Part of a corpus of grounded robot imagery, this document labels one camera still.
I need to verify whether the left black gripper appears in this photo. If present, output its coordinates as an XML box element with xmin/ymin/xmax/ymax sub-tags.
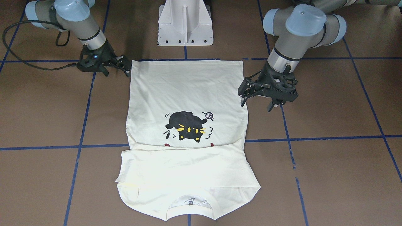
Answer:
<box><xmin>240</xmin><ymin>62</ymin><xmax>298</xmax><ymax>112</ymax></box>

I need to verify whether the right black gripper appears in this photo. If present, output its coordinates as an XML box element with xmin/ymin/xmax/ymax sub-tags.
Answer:
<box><xmin>77</xmin><ymin>40</ymin><xmax>132</xmax><ymax>78</ymax></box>

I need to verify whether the cream long-sleeve cat shirt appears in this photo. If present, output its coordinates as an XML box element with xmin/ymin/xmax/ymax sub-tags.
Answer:
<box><xmin>116</xmin><ymin>60</ymin><xmax>260</xmax><ymax>221</ymax></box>

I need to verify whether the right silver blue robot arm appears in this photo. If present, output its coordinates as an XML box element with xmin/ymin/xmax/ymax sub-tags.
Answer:
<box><xmin>25</xmin><ymin>0</ymin><xmax>132</xmax><ymax>77</ymax></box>

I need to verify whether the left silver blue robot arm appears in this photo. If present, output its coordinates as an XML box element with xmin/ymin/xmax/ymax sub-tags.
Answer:
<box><xmin>238</xmin><ymin>0</ymin><xmax>401</xmax><ymax>112</ymax></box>

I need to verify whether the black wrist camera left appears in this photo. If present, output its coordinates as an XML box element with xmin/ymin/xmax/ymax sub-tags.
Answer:
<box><xmin>237</xmin><ymin>76</ymin><xmax>263</xmax><ymax>99</ymax></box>

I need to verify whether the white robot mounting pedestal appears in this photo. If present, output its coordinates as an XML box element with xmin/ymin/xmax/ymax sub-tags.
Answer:
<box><xmin>158</xmin><ymin>0</ymin><xmax>214</xmax><ymax>47</ymax></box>

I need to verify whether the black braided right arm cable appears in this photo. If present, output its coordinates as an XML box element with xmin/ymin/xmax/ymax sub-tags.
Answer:
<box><xmin>2</xmin><ymin>21</ymin><xmax>82</xmax><ymax>71</ymax></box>

